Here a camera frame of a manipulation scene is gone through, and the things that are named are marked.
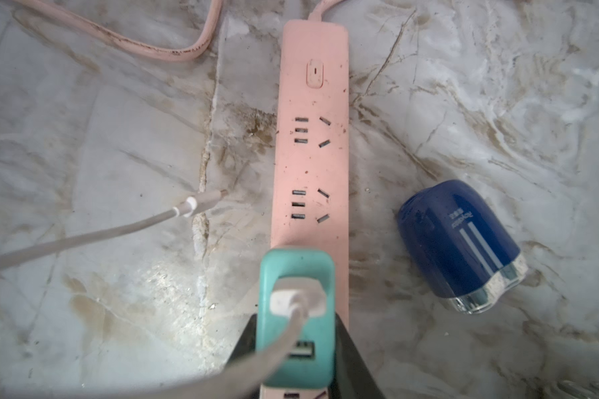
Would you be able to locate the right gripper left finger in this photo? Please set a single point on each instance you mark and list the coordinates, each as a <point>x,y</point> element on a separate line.
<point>246,343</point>

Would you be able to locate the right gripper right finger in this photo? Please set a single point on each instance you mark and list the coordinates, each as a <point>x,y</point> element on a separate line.
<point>352,378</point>

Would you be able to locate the teal USB charger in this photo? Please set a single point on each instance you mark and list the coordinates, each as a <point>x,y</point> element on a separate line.
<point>296,317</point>

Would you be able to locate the blue shaver with white stripes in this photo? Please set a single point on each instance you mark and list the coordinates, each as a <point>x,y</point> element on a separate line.
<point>459,245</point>

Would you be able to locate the pink power strip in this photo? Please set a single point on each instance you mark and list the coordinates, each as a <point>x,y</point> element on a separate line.
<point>310,207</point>

